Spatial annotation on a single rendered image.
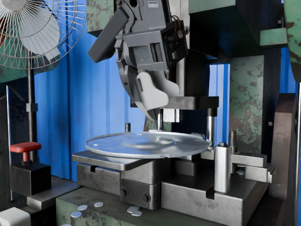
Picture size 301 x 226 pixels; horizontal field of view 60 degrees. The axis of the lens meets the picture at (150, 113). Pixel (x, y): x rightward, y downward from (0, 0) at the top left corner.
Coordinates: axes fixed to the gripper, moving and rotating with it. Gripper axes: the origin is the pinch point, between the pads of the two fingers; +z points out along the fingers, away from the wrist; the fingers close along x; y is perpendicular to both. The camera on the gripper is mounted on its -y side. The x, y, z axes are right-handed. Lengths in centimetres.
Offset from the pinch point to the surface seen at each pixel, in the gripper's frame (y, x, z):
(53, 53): -81, 45, -3
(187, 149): 1.6, 7.3, 12.1
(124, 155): -4.8, -4.0, 6.9
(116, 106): -126, 121, 63
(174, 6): -5.0, 25.0, -14.4
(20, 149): -39.3, -5.2, 10.2
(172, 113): -8.2, 20.2, 11.1
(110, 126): -133, 114, 80
